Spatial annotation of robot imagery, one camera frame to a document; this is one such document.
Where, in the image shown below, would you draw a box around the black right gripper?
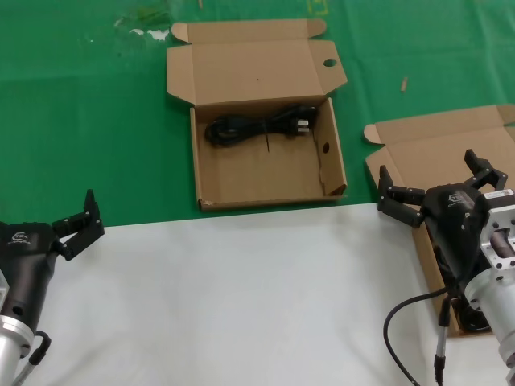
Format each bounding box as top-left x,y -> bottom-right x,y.
377,148 -> 509,285

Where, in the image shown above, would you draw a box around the black power cable bundle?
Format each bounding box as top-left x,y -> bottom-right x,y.
204,103 -> 319,155
456,303 -> 492,333

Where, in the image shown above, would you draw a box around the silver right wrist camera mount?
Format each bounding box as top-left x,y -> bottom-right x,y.
480,189 -> 515,275

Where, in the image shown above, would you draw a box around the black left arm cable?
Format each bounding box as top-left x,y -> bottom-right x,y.
14,329 -> 52,386

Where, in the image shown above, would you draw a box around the open cardboard box holding cables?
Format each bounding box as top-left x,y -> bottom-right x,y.
364,105 -> 515,338

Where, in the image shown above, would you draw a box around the cable with silver connector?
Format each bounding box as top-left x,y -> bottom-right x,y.
432,295 -> 454,386

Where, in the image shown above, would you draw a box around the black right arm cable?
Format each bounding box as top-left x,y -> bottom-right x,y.
383,285 -> 462,386

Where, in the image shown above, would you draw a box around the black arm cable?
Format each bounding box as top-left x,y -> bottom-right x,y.
383,285 -> 462,386
14,329 -> 52,386

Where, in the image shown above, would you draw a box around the open cardboard box with hole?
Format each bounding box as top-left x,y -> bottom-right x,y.
166,18 -> 349,213

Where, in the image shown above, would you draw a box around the white clear tape scraps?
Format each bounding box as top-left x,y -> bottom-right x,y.
113,7 -> 172,43

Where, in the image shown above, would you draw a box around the green table mat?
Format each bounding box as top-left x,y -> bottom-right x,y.
0,0 -> 515,228

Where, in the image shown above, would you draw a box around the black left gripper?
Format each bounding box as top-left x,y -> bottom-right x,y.
0,188 -> 106,329

